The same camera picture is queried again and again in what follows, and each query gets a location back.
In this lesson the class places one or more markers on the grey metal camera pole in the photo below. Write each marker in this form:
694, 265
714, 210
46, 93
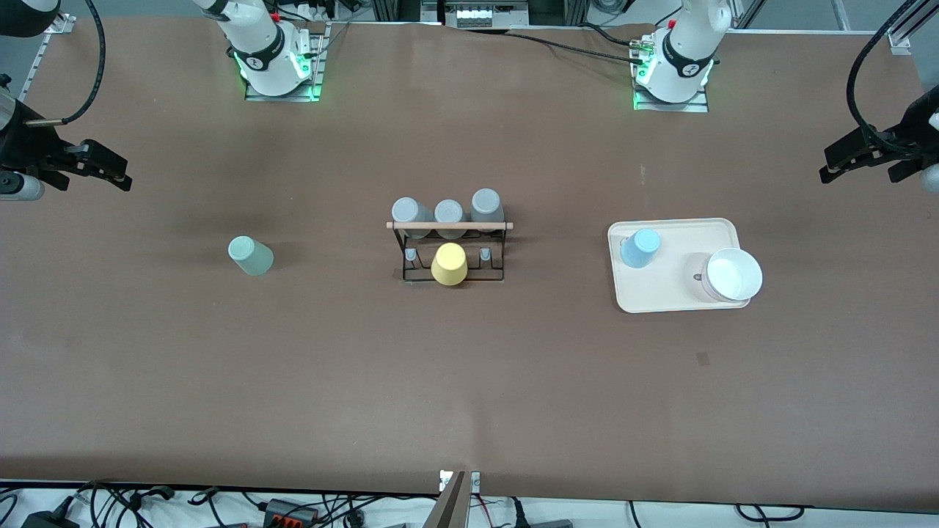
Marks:
447, 510

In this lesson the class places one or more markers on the white bowl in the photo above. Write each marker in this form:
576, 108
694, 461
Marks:
733, 275

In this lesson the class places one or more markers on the pale green cup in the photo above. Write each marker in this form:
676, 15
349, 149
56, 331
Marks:
253, 258

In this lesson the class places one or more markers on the black orange connector box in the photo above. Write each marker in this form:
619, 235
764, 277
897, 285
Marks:
290, 512

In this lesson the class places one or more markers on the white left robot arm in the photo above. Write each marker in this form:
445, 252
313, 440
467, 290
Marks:
686, 51

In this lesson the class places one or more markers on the silver metal bracket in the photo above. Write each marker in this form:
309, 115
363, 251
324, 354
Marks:
474, 480

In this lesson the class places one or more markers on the brown table cover mat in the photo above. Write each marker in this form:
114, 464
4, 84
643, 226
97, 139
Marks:
469, 403

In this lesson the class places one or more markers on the grey electrical box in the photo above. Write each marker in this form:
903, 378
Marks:
484, 15

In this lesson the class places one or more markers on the aluminium frame rail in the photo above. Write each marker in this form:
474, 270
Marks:
906, 29
37, 62

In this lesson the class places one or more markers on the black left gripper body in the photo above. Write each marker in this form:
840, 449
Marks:
914, 137

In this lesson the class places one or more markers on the yellow cup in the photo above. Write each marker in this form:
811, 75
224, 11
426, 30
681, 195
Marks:
449, 265

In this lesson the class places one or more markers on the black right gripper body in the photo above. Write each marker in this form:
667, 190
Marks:
24, 144

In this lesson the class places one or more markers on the beige plastic tray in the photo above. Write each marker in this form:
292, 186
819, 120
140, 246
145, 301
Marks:
660, 282

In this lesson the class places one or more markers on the black power adapter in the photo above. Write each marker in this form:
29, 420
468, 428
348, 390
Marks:
51, 521

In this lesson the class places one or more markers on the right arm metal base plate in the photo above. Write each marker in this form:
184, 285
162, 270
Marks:
318, 70

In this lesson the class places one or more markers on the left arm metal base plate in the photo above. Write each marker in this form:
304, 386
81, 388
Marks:
697, 107

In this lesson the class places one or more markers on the grey cup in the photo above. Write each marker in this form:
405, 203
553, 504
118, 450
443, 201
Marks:
486, 202
449, 213
411, 211

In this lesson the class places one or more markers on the light blue cup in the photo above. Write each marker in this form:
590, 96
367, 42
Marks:
640, 248

